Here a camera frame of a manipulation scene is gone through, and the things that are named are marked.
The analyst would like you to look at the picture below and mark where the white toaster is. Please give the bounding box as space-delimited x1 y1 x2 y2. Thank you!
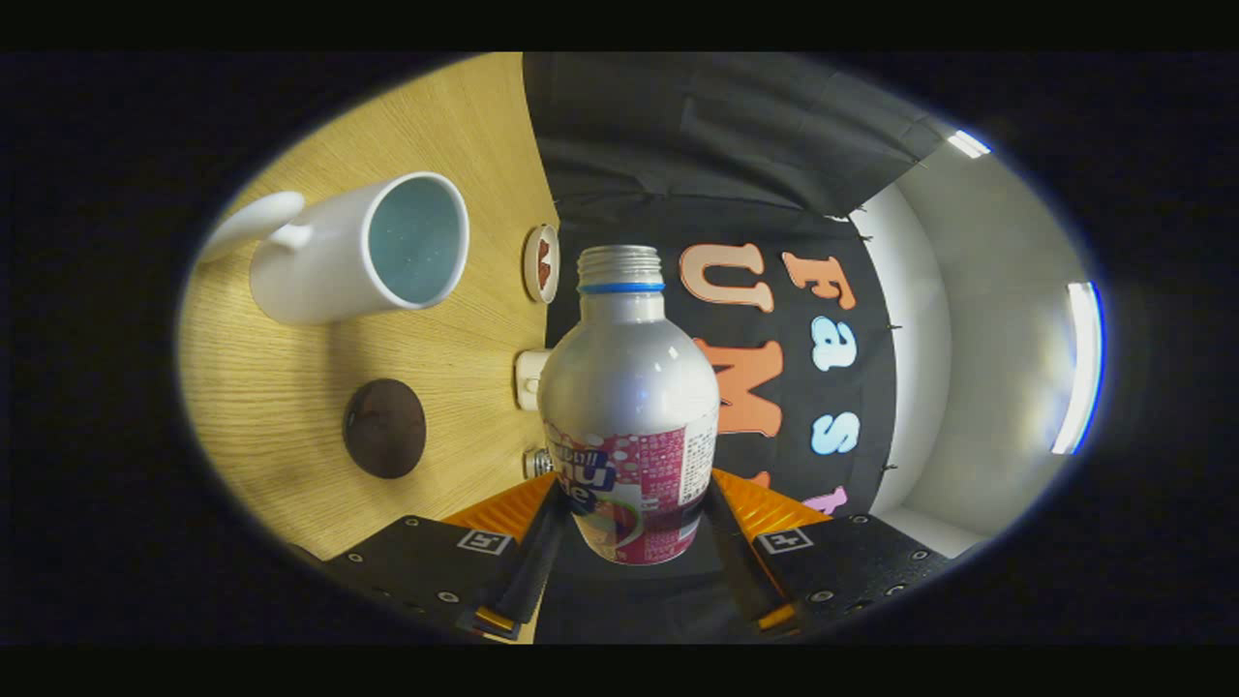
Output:
515 348 555 411

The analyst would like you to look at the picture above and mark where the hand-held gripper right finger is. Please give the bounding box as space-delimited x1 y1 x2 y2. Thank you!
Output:
702 468 954 635

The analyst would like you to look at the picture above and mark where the white cup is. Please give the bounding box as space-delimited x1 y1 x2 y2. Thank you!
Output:
198 171 471 326

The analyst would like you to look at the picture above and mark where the wooden table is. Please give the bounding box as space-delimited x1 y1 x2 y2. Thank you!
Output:
177 53 562 645

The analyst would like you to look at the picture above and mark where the silver juice bottle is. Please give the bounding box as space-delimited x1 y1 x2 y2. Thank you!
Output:
538 245 721 566

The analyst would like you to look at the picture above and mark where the dark round coaster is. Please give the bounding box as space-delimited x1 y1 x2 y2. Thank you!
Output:
343 379 428 480

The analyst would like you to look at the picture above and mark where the black backdrop cloth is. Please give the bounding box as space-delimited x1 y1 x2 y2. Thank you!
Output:
523 53 954 645

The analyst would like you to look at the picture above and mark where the small white plate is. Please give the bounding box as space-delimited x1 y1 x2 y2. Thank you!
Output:
523 225 561 305

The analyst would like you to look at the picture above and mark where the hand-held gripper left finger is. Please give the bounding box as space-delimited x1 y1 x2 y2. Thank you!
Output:
290 471 572 642

